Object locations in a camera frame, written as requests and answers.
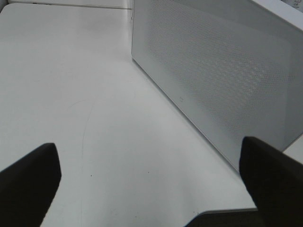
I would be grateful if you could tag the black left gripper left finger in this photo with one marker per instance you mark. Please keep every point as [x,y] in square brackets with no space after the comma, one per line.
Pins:
[28,187]

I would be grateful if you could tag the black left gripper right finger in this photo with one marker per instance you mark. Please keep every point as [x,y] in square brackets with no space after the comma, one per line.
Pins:
[274,182]

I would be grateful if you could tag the white microwave oven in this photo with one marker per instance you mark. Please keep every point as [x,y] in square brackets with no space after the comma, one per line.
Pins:
[289,10]

